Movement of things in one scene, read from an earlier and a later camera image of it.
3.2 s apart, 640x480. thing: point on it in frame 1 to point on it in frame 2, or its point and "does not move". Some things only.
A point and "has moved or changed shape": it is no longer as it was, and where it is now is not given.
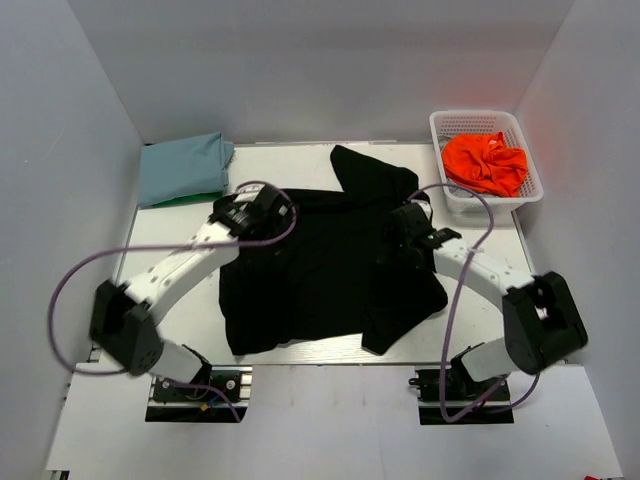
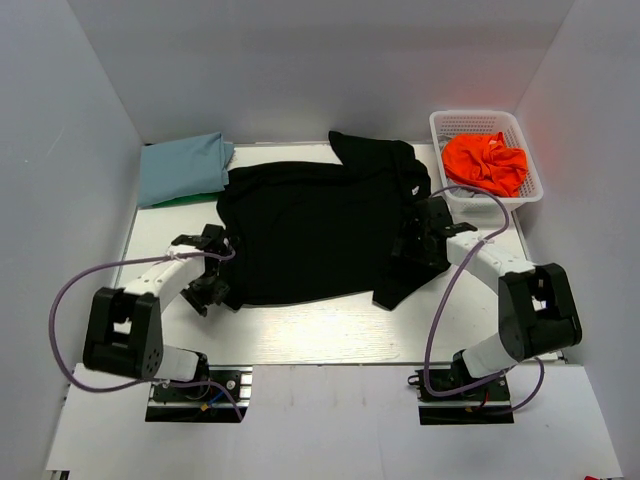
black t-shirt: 330,271 has moved or changed shape
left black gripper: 279,229 to 198,301
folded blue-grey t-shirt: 183,168 does not move
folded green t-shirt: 202,197 does not move
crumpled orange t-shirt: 484,161 does not move
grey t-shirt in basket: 464,192 does not move
